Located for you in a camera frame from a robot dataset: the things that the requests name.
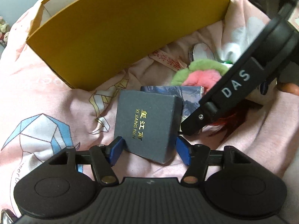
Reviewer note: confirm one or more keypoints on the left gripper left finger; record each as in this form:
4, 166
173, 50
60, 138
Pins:
103, 158

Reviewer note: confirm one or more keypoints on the red fluffy item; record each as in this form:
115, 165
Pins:
230, 123

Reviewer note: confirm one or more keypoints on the pink paper charm tag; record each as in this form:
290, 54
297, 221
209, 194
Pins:
167, 60

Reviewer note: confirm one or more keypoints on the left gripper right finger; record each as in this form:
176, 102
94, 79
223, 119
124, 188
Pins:
195, 157

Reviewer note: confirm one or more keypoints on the green pink fluffy pompom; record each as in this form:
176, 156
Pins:
202, 72

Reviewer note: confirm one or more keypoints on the hanging plush toys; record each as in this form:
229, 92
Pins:
5, 28

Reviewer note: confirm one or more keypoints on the orange cardboard storage box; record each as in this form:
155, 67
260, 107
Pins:
87, 42

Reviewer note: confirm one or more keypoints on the round compact mirror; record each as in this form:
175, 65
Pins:
200, 51

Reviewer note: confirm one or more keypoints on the blue picture card box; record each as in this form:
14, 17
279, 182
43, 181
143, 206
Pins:
191, 95

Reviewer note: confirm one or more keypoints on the dark grey gift box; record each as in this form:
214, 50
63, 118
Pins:
149, 123

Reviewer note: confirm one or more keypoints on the person's hand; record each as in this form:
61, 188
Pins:
290, 88

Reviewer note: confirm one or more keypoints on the pink patterned bed quilt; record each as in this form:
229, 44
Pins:
38, 109

